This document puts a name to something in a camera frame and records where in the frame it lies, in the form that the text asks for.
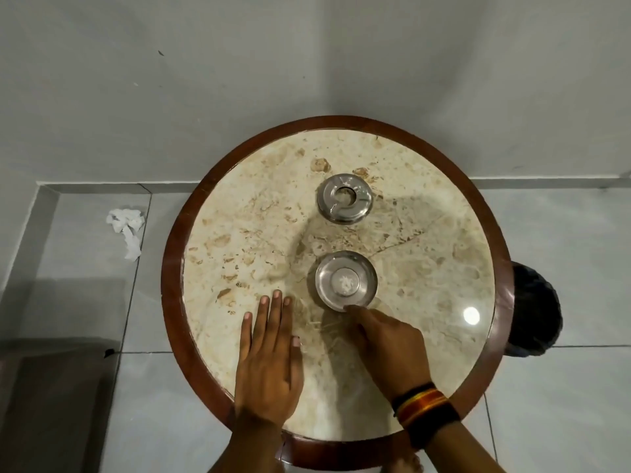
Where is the black thread wristband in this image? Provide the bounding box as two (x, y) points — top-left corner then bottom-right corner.
(405, 403), (462, 450)

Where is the round marble table wooden rim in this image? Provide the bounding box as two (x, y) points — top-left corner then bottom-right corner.
(161, 115), (515, 460)

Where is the person's bare foot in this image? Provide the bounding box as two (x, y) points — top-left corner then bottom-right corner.
(388, 450), (426, 473)

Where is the steel ashtray lid with hole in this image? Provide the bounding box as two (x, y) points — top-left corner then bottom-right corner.
(316, 174), (374, 224)

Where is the person's left hand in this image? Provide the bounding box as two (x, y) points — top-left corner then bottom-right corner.
(234, 290), (304, 430)

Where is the black waste bin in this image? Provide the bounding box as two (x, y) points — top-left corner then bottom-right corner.
(503, 261), (563, 358)

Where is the orange yellow striped thread wristband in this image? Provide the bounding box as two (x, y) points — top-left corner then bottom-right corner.
(392, 382), (450, 425)

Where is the person's right hand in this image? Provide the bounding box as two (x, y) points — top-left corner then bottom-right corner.
(342, 304), (435, 405)

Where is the round steel bowl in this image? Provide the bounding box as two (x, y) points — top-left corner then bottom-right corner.
(315, 250), (379, 313)

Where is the person's right forearm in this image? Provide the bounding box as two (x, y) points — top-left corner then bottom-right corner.
(413, 419), (516, 473)

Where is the person's left forearm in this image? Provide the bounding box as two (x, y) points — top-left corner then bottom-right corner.
(206, 414), (288, 473)

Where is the crumpled white tissue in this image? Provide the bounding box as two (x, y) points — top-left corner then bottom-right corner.
(105, 208), (147, 262)

